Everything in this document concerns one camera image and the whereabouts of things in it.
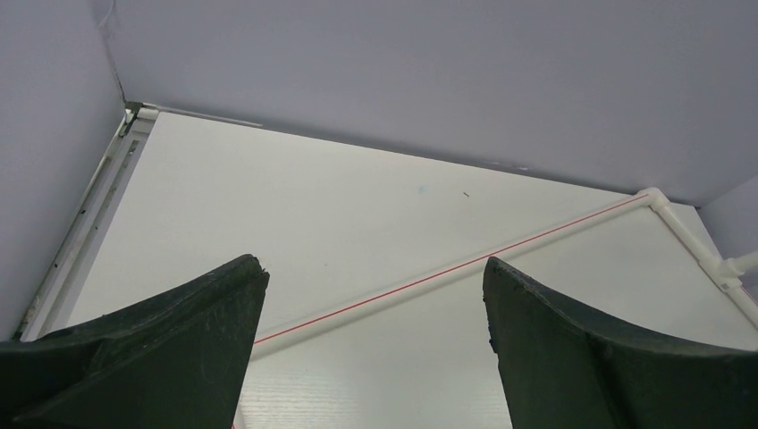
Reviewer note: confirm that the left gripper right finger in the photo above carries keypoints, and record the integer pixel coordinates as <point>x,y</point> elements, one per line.
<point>564,364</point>

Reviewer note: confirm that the white PVC pipe frame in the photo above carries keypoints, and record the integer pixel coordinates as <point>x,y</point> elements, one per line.
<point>416,355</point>

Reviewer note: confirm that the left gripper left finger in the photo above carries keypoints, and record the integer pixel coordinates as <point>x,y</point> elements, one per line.
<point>176,360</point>

